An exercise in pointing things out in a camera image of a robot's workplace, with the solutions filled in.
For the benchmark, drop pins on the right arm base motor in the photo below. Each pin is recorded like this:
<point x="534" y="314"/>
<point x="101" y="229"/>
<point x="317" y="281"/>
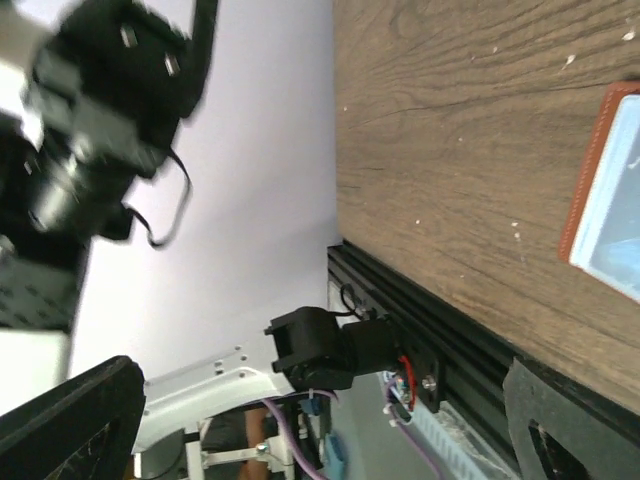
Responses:
<point x="315" y="351"/>

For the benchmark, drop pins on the black aluminium front rail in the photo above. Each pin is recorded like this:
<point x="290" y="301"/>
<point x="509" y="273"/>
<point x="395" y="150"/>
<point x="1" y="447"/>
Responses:
<point x="467" y="362"/>

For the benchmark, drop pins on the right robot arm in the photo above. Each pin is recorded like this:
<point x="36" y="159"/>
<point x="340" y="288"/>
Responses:
<point x="188" y="395"/>

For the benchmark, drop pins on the light blue cable duct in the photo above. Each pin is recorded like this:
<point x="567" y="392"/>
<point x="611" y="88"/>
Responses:
<point x="462" y="451"/>

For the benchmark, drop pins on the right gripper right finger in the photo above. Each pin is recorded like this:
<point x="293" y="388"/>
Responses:
<point x="561" y="429"/>

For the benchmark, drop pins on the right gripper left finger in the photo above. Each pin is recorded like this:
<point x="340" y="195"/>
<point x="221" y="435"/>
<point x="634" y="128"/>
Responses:
<point x="84" y="428"/>

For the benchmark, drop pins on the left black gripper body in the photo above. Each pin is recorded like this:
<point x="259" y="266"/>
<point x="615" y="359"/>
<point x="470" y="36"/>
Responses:
<point x="110" y="88"/>

